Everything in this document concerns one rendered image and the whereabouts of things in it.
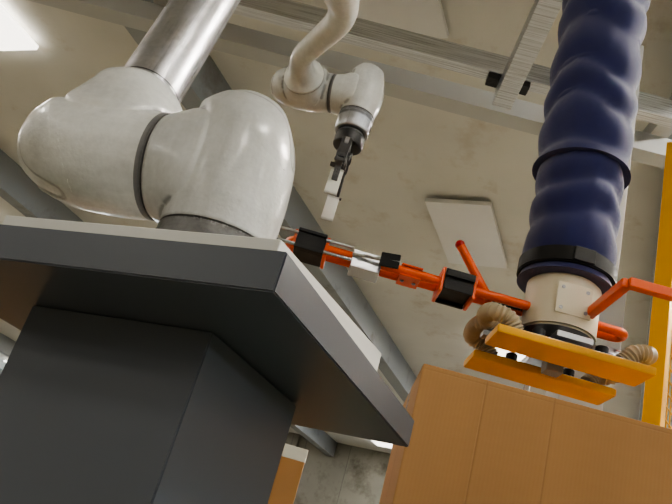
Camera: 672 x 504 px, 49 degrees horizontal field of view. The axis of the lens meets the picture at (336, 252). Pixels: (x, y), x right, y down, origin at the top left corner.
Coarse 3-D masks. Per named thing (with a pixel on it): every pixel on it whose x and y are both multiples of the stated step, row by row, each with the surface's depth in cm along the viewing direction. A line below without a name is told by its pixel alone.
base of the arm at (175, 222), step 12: (168, 216) 94; (180, 216) 93; (192, 216) 92; (156, 228) 95; (168, 228) 92; (180, 228) 92; (192, 228) 91; (204, 228) 91; (216, 228) 91; (228, 228) 92
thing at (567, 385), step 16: (480, 352) 171; (512, 352) 176; (480, 368) 177; (496, 368) 174; (512, 368) 171; (528, 368) 170; (528, 384) 178; (544, 384) 175; (560, 384) 172; (576, 384) 170; (592, 384) 170; (592, 400) 176
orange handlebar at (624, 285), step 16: (384, 272) 173; (400, 272) 169; (416, 272) 169; (432, 288) 173; (480, 288) 169; (624, 288) 148; (640, 288) 146; (656, 288) 146; (480, 304) 173; (512, 304) 169; (528, 304) 168; (592, 304) 161; (608, 304) 156; (608, 336) 172; (624, 336) 168
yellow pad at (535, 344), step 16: (496, 336) 156; (512, 336) 153; (528, 336) 153; (544, 336) 154; (528, 352) 159; (544, 352) 157; (560, 352) 154; (576, 352) 153; (592, 352) 153; (608, 352) 158; (576, 368) 160; (592, 368) 158; (608, 368) 155; (624, 368) 153; (640, 368) 153
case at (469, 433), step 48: (432, 384) 143; (480, 384) 143; (432, 432) 139; (480, 432) 139; (528, 432) 140; (576, 432) 140; (624, 432) 140; (384, 480) 173; (432, 480) 136; (480, 480) 136; (528, 480) 136; (576, 480) 136; (624, 480) 137
